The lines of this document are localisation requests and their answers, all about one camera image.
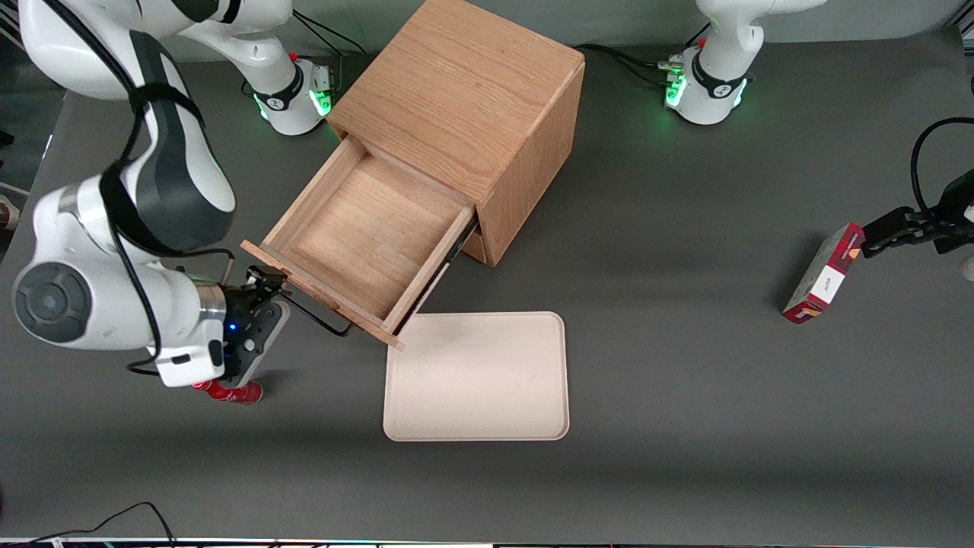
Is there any wooden two-drawer cabinet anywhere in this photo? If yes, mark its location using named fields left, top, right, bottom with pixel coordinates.
left=327, top=0, right=587, bottom=267

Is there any wooden drawer with long handle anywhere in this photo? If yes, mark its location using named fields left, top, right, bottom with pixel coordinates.
left=241, top=135, right=480, bottom=351

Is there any red and white carton box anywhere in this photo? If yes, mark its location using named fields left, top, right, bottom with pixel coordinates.
left=782, top=222, right=866, bottom=325

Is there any red drink can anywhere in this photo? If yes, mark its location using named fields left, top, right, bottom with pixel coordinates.
left=192, top=378, right=264, bottom=405

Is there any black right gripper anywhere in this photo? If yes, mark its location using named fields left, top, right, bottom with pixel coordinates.
left=225, top=265, right=290, bottom=340

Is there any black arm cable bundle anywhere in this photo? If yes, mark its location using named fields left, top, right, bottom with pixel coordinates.
left=42, top=0, right=238, bottom=378

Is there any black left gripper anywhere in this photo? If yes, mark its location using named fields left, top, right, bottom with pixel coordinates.
left=862, top=169, right=974, bottom=259

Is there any black base cable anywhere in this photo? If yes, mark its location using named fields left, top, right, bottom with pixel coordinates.
left=291, top=9, right=368, bottom=56
left=574, top=43, right=683, bottom=87

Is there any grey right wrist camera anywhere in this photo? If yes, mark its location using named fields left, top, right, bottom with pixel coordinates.
left=224, top=299, right=291, bottom=389

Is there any black metal drawer handle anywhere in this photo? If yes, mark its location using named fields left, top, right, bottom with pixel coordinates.
left=283, top=292, right=355, bottom=338

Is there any thin black table cable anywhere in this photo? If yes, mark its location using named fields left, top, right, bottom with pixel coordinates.
left=29, top=500, right=178, bottom=548

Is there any beige rectangular tray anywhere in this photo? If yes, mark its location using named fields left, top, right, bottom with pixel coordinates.
left=383, top=311, right=571, bottom=442

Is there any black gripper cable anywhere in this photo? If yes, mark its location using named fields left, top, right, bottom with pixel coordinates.
left=910, top=116, right=974, bottom=215

